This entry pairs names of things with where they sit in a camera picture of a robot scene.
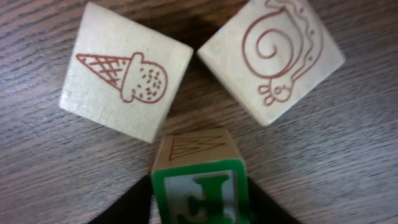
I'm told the ice cream picture block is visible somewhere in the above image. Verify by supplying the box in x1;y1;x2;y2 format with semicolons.
60;2;193;143

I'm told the blue sided wooden block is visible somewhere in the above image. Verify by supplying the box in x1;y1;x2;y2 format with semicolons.
197;0;345;126

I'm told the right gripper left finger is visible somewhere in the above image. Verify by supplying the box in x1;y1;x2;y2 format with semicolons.
88;175;153;224

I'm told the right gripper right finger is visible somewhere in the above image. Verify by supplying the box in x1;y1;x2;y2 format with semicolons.
248;177;301;224

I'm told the green letter F block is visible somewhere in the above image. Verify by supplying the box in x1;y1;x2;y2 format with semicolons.
151;128;249;224

